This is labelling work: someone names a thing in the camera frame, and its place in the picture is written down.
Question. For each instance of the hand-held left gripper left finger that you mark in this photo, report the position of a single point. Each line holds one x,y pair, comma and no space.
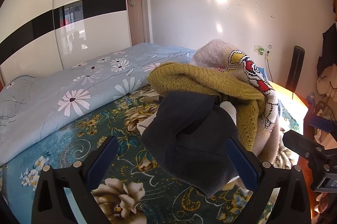
101,163

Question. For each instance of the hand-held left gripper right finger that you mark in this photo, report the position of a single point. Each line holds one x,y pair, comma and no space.
243,166

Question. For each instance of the teal floral blanket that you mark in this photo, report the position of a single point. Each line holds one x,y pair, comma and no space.
79,139

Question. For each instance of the mustard yellow knitted sweater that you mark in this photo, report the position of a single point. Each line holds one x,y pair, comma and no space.
197,79

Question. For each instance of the beige fluffy patterned sweater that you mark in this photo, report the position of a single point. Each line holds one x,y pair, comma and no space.
210,52

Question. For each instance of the wall socket with green plug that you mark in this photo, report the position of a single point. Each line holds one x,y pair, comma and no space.
262,50

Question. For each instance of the light blue daisy duvet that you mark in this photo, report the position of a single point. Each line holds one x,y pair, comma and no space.
52,87

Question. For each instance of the light hanging clothes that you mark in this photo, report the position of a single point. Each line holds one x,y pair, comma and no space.
326,81

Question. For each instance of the dark grey garment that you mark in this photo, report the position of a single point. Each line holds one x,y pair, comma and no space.
189,145

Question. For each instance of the beige door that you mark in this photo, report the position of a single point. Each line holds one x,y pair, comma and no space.
138,18

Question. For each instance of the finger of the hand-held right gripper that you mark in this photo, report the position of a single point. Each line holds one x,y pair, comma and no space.
302,143
320,122

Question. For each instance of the dark hanging clothes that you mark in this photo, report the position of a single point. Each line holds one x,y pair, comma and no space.
327,50

